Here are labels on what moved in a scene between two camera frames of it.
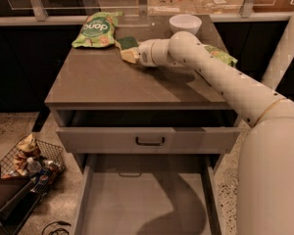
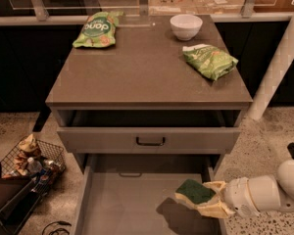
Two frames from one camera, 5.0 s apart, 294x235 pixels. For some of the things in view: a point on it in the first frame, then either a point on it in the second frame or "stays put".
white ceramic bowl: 185,23 stays put
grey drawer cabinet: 108,107 stays put
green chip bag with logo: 98,29 stays put
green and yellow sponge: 126,42 -> 194,191
